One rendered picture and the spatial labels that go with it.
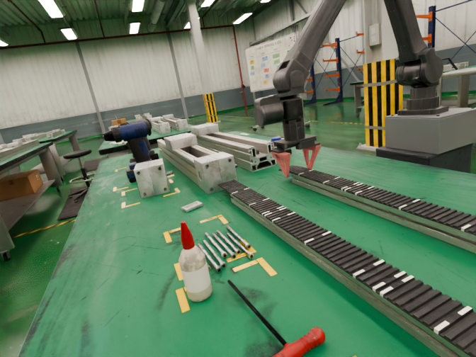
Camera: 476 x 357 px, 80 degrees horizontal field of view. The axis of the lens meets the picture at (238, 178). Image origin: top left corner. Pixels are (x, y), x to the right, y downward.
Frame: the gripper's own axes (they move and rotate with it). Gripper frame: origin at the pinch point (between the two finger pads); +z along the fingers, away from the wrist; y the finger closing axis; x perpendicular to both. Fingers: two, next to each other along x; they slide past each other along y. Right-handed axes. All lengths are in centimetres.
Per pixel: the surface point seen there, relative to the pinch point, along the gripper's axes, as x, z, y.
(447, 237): 41.3, 2.4, 2.0
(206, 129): -78, -7, 1
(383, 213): 29.9, 2.3, 2.0
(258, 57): -561, -89, -297
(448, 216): 40.0, 0.1, -0.3
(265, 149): -21.9, -2.8, -2.3
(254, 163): -20.7, 0.5, 3.4
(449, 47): -429, -38, -762
